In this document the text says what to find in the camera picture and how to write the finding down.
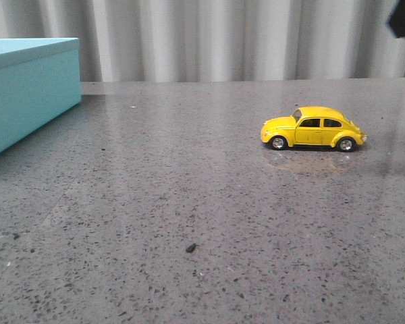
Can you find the yellow toy beetle car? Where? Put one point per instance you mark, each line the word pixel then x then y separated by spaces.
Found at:
pixel 313 126

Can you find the turquoise blue storage box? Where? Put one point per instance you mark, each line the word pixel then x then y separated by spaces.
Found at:
pixel 39 80

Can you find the grey pleated curtain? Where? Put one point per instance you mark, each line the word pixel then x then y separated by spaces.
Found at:
pixel 209 41

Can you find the small black debris piece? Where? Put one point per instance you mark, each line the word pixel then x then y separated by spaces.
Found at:
pixel 191 248

